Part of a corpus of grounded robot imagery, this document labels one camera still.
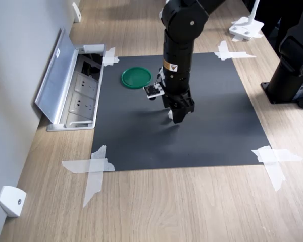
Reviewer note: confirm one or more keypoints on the small white plastic terminal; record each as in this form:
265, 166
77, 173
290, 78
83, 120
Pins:
170, 115

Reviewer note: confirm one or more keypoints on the round green lid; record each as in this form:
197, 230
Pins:
136, 77

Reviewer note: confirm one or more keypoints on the dark grey table mat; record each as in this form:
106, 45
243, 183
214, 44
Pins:
141, 141

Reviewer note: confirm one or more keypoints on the white tape cross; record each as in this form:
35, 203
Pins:
229, 54
109, 57
272, 158
96, 167

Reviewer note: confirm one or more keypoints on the grey partition panel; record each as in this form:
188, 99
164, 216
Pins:
10, 75

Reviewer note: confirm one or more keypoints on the white camera with circuit board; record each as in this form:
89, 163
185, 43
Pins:
154, 91

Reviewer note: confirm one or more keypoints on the white taped stand bracket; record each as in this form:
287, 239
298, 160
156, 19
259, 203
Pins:
246, 26

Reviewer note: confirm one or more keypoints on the small white partition bracket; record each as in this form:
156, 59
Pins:
77, 11
11, 201

